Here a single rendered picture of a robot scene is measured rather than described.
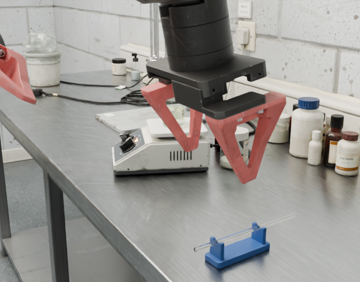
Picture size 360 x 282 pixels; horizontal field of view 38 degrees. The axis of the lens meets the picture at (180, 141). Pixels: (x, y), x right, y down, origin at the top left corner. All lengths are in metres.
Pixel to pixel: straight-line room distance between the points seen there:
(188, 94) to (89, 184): 0.64
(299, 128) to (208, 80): 0.79
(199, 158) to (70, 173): 0.27
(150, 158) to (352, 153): 0.41
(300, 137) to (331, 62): 0.26
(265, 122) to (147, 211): 0.51
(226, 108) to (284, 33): 1.10
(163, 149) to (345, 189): 0.36
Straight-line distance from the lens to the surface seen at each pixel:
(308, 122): 1.17
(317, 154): 1.15
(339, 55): 1.35
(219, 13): 0.43
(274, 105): 0.42
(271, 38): 1.53
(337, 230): 0.88
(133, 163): 1.05
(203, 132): 1.06
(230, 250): 0.77
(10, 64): 0.45
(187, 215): 0.89
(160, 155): 1.05
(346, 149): 1.09
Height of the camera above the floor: 1.13
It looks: 17 degrees down
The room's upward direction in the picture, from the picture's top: straight up
